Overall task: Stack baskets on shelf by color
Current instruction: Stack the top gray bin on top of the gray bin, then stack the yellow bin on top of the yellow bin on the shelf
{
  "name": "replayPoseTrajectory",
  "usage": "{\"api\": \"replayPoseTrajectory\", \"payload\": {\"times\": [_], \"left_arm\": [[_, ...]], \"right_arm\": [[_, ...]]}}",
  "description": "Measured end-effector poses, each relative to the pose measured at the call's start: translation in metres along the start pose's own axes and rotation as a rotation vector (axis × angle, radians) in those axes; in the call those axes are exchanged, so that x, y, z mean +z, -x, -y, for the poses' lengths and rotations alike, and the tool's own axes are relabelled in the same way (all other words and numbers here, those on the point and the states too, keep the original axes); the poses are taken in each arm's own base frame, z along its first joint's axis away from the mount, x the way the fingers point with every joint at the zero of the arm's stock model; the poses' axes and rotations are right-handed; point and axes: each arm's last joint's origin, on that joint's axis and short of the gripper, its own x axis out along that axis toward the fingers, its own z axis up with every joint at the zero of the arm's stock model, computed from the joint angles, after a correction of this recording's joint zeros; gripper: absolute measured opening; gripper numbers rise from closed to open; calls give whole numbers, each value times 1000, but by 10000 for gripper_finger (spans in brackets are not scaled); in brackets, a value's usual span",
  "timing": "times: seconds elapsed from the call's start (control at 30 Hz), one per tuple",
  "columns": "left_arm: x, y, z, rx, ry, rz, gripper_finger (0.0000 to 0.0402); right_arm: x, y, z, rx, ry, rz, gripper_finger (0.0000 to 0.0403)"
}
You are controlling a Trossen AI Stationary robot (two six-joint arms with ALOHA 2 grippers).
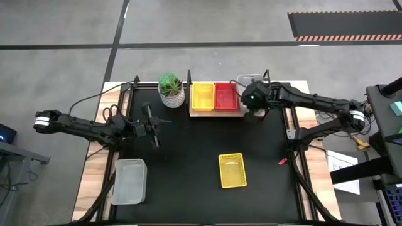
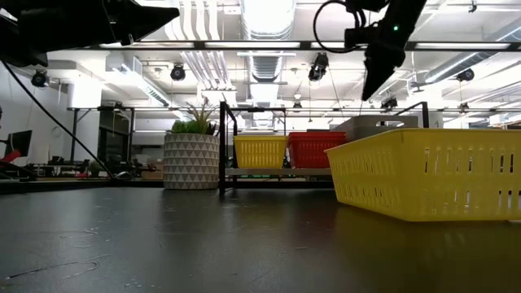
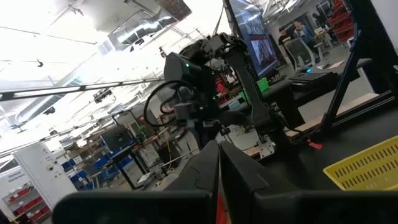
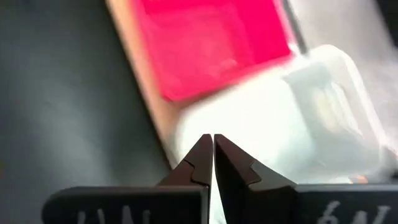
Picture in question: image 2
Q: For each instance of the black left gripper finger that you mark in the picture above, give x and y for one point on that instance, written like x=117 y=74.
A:
x=138 y=18

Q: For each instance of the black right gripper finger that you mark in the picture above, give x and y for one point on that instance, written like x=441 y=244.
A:
x=378 y=75

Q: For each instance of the gray plastic bin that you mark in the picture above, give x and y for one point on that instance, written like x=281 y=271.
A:
x=366 y=119
x=354 y=132

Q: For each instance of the yellow slotted plastic basket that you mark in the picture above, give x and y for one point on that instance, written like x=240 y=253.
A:
x=407 y=179
x=260 y=152

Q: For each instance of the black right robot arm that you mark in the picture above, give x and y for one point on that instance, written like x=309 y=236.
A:
x=366 y=4

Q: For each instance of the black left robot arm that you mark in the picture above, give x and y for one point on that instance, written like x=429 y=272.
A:
x=16 y=51

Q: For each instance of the black hanging ceiling lamp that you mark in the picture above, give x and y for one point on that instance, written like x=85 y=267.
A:
x=39 y=78
x=389 y=102
x=466 y=75
x=178 y=73
x=318 y=69

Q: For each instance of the white ceiling pipe bundle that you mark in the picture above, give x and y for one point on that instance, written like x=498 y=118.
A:
x=203 y=61

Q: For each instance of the black overhead light bar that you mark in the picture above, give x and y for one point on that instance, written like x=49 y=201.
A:
x=305 y=45

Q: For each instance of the dark background cabinet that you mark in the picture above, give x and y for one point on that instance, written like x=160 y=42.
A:
x=116 y=134

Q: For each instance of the black computer monitor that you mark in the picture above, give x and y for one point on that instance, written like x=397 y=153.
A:
x=20 y=142

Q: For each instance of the cluttered background desk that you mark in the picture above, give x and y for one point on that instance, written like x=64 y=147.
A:
x=61 y=167

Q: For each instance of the red background object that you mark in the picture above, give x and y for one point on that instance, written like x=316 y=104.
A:
x=10 y=158

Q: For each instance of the small background potted plant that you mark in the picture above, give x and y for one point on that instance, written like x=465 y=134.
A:
x=95 y=169

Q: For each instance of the brown cardboard box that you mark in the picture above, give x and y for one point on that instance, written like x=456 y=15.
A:
x=152 y=171

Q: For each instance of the succulent in patterned white pot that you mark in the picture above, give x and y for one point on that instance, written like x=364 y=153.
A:
x=191 y=163

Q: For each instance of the black table mat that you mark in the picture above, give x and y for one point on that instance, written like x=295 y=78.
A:
x=203 y=244

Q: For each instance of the white rectangular vent duct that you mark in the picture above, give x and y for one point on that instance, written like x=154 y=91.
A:
x=142 y=85

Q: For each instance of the silver round ceiling duct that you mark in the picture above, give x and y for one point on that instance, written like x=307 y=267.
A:
x=266 y=65

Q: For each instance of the wooden shelf with black frame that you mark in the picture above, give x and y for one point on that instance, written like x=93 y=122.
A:
x=223 y=163

